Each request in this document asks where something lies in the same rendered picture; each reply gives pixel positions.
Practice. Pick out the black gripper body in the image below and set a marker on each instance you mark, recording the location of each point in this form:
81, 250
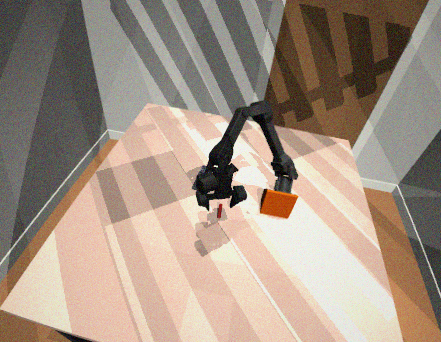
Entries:
222, 193

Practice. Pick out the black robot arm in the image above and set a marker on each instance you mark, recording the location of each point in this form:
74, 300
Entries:
222, 152

